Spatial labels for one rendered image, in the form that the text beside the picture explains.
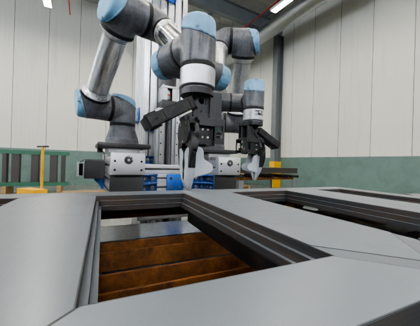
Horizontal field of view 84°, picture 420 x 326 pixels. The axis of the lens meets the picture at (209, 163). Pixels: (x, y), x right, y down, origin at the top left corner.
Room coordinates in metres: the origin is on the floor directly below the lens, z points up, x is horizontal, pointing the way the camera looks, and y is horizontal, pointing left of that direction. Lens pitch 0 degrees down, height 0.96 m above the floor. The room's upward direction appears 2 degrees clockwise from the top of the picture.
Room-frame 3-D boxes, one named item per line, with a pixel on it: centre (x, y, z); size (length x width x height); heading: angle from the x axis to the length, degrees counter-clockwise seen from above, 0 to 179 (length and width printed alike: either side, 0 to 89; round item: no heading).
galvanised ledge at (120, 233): (1.12, -0.08, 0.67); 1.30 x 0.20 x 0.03; 115
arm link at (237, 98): (0.96, -0.14, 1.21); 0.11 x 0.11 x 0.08; 2
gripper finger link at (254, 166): (0.84, -0.16, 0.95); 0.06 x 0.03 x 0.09; 115
